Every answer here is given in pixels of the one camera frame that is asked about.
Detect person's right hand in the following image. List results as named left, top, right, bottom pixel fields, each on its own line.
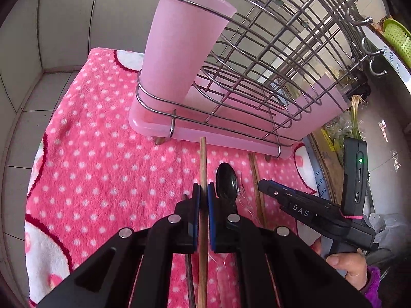
left=311, top=239, right=368, bottom=292

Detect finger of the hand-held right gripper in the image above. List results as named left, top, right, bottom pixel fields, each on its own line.
left=258, top=179, right=299, bottom=206

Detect pink plastic cup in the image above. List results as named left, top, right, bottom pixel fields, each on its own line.
left=141, top=0, right=237, bottom=103

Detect clear plastic bag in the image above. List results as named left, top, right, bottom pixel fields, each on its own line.
left=323, top=115, right=354, bottom=155

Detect black metal utensil handle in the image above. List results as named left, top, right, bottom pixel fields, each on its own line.
left=182, top=194, right=196, bottom=308

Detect printed shelf board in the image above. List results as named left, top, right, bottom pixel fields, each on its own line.
left=300, top=135, right=329, bottom=199
left=366, top=24, right=411, bottom=92

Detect black metal spoon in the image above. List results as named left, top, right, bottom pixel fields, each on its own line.
left=215, top=163, right=240, bottom=214

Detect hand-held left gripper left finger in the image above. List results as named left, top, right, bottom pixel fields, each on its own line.
left=37, top=183, right=201, bottom=308

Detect cardboard box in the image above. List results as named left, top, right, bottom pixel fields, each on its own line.
left=310, top=128, right=345, bottom=204

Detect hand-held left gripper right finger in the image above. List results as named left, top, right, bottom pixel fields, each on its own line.
left=207, top=182, right=373, bottom=308

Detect pink plastic drip tray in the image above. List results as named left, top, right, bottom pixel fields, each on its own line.
left=128, top=77, right=349, bottom=159

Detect metal wire dish rack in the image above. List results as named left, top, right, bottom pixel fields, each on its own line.
left=135, top=0, right=389, bottom=158

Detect clear plastic spoon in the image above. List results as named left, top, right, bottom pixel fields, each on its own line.
left=216, top=252, right=240, bottom=299

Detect green plastic basket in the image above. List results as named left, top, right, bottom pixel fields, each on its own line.
left=382, top=18, right=411, bottom=68

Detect pink polka-dot blanket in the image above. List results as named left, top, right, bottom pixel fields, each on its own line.
left=25, top=47, right=325, bottom=308

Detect green onions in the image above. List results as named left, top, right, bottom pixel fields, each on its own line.
left=349, top=94, right=369, bottom=139

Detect wooden chopstick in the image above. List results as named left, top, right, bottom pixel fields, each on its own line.
left=197, top=136, right=208, bottom=308
left=249, top=154, right=267, bottom=228

